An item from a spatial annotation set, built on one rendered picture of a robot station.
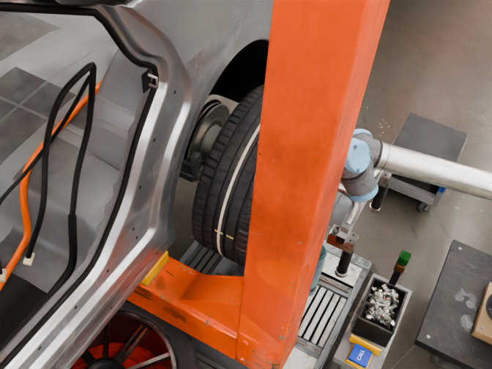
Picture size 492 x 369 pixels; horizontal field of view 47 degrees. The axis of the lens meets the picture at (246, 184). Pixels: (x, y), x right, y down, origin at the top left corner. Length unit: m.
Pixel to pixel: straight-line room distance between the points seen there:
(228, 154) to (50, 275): 0.71
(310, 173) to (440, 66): 3.34
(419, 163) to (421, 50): 2.82
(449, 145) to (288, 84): 2.25
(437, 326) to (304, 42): 1.76
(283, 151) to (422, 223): 2.16
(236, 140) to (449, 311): 1.28
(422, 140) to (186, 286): 1.71
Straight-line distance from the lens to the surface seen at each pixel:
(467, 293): 2.69
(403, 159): 1.76
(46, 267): 1.98
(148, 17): 1.38
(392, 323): 2.18
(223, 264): 2.60
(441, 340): 2.51
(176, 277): 2.02
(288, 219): 1.29
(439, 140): 3.24
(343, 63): 0.98
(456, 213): 3.38
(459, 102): 4.15
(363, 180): 1.61
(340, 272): 1.97
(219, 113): 2.18
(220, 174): 1.80
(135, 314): 2.16
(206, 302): 1.87
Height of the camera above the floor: 2.38
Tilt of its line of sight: 48 degrees down
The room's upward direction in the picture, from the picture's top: 5 degrees clockwise
